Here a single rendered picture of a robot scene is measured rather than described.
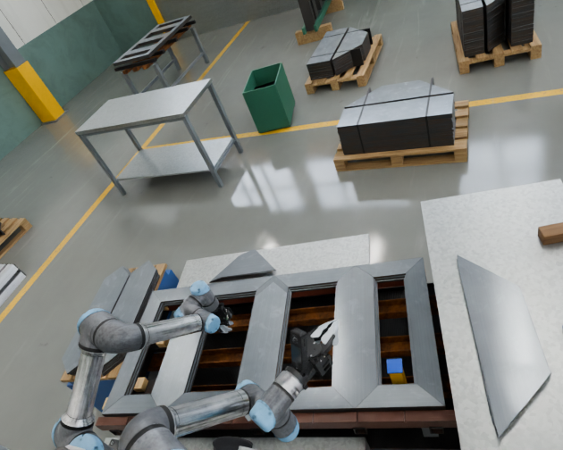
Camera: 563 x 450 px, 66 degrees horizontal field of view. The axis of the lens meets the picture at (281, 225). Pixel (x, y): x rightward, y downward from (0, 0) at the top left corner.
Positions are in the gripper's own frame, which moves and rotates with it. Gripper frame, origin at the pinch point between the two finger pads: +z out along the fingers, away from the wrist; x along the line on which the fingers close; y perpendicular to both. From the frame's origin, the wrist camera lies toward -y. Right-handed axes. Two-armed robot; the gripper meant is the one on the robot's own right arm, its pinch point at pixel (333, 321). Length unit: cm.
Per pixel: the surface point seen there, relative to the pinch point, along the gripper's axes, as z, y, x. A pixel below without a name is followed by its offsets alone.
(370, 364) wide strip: 17, 58, -18
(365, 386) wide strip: 8, 59, -15
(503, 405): 18, 42, 37
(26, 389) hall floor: -119, 114, -293
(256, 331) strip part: 2, 52, -75
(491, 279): 62, 39, 14
